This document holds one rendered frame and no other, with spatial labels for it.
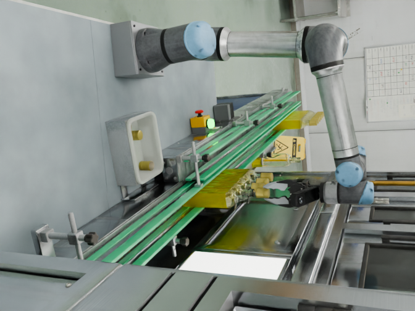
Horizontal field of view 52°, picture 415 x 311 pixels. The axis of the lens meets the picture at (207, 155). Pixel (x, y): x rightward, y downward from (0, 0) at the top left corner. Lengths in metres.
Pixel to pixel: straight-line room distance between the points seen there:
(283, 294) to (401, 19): 6.86
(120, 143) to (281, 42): 0.61
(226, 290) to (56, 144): 0.82
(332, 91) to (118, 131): 0.67
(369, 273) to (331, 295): 0.83
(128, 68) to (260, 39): 0.45
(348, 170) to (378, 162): 6.34
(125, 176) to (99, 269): 0.80
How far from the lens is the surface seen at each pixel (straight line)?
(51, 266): 0.74
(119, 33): 1.50
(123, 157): 1.43
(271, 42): 1.46
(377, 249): 1.51
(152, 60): 1.47
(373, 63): 7.31
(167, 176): 1.59
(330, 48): 1.29
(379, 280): 1.35
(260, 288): 0.57
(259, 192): 1.53
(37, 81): 1.24
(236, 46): 1.49
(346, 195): 1.47
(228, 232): 1.57
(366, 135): 7.52
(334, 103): 1.29
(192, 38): 1.39
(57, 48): 1.32
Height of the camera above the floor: 1.63
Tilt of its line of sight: 25 degrees down
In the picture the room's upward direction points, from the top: 89 degrees clockwise
